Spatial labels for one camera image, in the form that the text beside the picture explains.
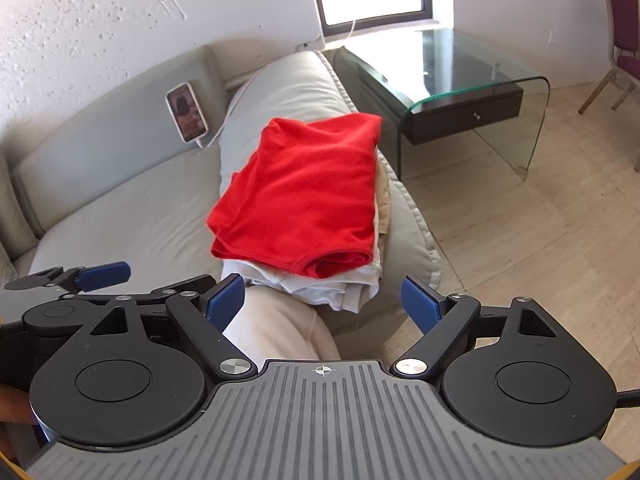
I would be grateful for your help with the red upholstered chair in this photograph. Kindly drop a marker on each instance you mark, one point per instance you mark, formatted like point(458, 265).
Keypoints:
point(625, 15)

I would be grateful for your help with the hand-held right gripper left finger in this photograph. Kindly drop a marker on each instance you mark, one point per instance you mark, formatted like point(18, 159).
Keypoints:
point(225, 302)

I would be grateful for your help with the pale armrest cushion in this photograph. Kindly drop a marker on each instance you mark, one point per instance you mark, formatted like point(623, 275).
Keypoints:
point(295, 90)

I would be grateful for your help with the red shirt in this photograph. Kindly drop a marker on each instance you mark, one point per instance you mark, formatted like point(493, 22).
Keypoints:
point(300, 185)

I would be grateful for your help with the grey sofa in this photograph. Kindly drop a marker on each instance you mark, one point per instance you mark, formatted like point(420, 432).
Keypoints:
point(125, 210)

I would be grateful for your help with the person's left hand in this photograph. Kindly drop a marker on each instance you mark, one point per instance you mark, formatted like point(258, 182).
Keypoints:
point(15, 405)

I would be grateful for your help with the beige folded garment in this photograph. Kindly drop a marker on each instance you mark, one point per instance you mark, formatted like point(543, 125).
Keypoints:
point(382, 195)

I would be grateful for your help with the white smartphone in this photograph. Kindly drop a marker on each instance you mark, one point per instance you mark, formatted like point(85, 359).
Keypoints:
point(186, 110)

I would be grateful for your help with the dark wooden drawer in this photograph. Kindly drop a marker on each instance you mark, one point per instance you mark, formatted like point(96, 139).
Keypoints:
point(465, 115)

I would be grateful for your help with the person's leg in beige pants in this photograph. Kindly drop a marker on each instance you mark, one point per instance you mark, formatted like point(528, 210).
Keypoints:
point(280, 325)

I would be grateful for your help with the white folded clothes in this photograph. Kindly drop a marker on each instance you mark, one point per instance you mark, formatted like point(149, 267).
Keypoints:
point(330, 295)

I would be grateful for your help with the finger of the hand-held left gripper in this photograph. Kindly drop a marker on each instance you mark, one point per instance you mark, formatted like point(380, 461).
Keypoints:
point(107, 275)
point(195, 281)

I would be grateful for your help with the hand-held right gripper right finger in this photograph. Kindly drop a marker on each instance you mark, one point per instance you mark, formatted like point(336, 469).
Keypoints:
point(420, 305)

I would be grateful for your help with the glass side table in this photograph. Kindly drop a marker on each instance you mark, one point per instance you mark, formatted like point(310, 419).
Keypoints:
point(450, 60)

